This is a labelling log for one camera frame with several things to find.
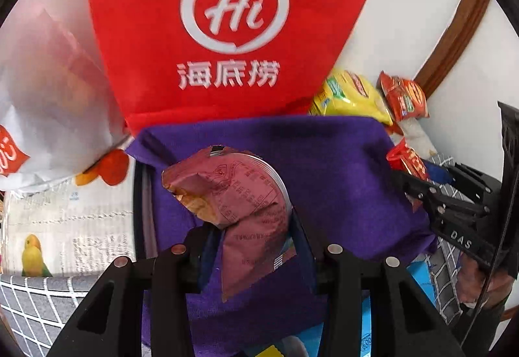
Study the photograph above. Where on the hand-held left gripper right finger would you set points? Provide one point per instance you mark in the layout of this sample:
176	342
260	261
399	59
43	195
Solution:
308	259

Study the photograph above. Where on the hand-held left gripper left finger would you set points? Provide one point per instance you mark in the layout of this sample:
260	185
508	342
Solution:
190	259

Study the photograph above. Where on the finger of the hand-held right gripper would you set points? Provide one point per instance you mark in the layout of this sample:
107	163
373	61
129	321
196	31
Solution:
466	180
438	201

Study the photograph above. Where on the red snack packet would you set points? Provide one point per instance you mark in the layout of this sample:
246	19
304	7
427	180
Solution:
405	158

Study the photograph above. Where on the maroon pink snack packet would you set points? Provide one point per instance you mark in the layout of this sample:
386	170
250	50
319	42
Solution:
243	198

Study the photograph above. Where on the purple cloth bag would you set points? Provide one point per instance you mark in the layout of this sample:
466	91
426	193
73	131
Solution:
336	162

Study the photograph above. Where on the person's right hand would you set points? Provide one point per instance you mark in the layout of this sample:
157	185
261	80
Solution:
472	284

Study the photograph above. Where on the small flat red packet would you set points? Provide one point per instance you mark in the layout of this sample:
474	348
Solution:
396	128

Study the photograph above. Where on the orange snack packet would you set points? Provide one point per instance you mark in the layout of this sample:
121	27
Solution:
405	97

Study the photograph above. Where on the parrot print cloth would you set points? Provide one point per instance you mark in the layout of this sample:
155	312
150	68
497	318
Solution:
81	219

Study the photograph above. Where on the yellow snack packet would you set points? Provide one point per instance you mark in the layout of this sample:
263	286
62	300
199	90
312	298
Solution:
352	101

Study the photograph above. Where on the grey checked blanket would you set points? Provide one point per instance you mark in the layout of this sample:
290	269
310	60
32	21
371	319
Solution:
32	308

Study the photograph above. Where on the white plastic bag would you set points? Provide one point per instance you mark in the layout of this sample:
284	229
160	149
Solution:
52	97

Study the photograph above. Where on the red paper bag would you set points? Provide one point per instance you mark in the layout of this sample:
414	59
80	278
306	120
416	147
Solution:
142	36

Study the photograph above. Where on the brown door frame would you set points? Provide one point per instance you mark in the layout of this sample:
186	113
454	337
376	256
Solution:
458	28

